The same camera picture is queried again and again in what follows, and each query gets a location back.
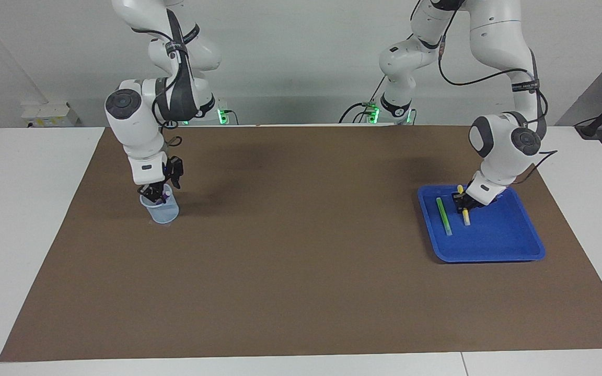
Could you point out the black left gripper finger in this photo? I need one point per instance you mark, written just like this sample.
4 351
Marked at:
463 210
456 198

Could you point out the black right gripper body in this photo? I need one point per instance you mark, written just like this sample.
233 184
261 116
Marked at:
175 169

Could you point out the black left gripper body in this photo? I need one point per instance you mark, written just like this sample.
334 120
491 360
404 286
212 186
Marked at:
471 201

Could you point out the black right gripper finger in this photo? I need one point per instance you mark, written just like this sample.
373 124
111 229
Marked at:
165 192
148 193

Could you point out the yellow pen white cap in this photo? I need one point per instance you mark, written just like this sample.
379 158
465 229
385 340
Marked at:
466 218

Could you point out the green pen white cap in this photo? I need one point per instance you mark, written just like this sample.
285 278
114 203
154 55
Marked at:
443 215

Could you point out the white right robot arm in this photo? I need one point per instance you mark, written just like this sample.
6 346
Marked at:
134 120

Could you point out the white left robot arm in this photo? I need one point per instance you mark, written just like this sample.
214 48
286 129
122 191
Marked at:
499 31

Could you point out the blue plastic tray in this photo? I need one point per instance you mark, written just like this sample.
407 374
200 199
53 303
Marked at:
499 235

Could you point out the translucent mesh pen cup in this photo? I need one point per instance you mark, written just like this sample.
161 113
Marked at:
162 213

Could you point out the brown table mat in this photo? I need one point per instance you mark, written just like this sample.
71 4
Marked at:
301 261

